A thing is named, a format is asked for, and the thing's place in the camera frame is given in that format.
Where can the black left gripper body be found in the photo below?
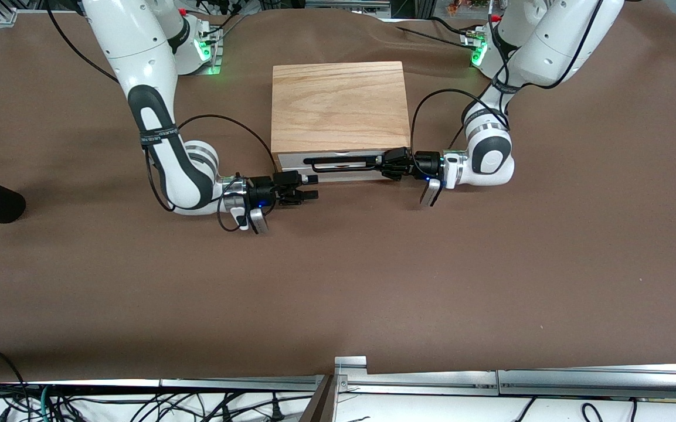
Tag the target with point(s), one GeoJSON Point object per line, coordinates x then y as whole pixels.
{"type": "Point", "coordinates": [427, 164]}

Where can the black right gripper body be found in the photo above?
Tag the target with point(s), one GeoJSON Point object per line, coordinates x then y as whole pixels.
{"type": "Point", "coordinates": [262, 191]}

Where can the white-fronted wooden drawer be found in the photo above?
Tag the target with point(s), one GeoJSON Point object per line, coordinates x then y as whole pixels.
{"type": "Point", "coordinates": [289, 160]}

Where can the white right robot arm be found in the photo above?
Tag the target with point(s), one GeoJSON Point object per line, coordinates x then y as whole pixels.
{"type": "Point", "coordinates": [138, 47]}

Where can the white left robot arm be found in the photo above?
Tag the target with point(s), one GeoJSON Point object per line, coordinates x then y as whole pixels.
{"type": "Point", "coordinates": [549, 47]}

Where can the white drawer front with notch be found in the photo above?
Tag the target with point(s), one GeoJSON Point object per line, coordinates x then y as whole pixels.
{"type": "Point", "coordinates": [338, 177]}

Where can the light wooden drawer cabinet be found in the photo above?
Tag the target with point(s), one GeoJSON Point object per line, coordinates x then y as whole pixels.
{"type": "Point", "coordinates": [340, 105]}

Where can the brown table cover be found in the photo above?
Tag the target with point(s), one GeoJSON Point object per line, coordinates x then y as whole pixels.
{"type": "Point", "coordinates": [338, 281]}

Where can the brown angled bar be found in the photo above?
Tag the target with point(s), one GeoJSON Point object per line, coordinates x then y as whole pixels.
{"type": "Point", "coordinates": [321, 404]}

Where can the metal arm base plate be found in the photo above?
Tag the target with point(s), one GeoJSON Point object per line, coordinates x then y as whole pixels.
{"type": "Point", "coordinates": [211, 55]}
{"type": "Point", "coordinates": [474, 50]}

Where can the aluminium frame rail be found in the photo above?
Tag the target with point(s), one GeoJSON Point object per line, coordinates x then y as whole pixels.
{"type": "Point", "coordinates": [420, 382]}
{"type": "Point", "coordinates": [244, 384]}
{"type": "Point", "coordinates": [607, 381]}

